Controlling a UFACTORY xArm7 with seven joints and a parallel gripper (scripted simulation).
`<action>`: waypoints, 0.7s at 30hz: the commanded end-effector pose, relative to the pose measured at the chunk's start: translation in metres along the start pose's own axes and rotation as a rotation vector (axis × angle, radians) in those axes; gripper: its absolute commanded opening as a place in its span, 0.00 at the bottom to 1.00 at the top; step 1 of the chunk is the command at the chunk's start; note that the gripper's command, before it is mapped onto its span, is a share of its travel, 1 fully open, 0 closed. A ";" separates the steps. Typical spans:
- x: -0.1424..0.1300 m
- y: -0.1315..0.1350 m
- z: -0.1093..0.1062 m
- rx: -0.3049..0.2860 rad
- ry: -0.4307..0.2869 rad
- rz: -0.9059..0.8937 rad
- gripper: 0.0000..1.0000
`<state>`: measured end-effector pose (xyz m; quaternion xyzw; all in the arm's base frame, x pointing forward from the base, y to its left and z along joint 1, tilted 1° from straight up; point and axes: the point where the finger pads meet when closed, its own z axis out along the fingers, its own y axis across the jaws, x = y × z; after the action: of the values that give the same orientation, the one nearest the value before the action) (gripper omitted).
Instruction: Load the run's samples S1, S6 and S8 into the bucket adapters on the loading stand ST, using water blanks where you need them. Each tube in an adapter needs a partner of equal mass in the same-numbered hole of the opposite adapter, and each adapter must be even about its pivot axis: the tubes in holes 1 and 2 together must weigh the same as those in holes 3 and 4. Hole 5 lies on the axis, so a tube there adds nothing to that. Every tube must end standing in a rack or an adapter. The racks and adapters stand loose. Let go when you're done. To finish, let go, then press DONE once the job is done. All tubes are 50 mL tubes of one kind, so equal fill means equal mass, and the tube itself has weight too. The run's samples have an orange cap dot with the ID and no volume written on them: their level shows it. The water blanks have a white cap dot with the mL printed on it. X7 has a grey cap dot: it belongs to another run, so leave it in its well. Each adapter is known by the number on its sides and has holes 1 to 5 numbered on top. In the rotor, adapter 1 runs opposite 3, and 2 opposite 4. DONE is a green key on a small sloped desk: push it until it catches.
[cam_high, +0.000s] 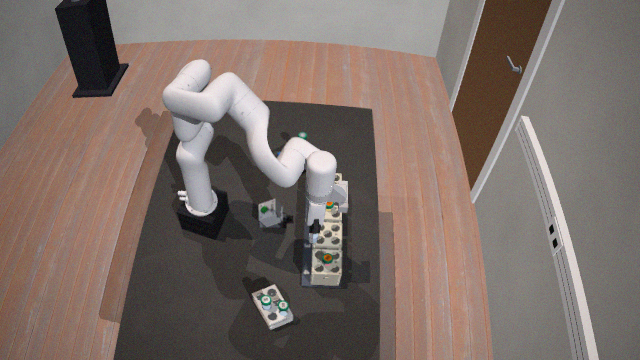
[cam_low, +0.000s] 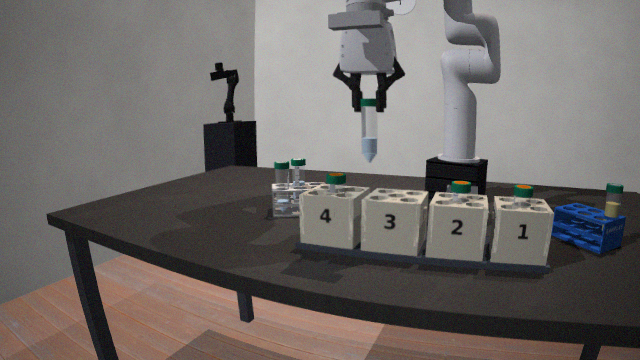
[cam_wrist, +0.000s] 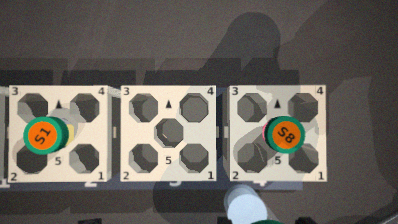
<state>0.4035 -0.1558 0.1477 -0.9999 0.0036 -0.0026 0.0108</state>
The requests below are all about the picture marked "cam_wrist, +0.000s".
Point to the white bucket adapter with five holes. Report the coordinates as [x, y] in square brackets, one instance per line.
[4, 132]
[97, 143]
[162, 124]
[246, 109]

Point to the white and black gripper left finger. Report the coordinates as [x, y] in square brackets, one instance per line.
[224, 220]

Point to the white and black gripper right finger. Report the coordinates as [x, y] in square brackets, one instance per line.
[305, 220]

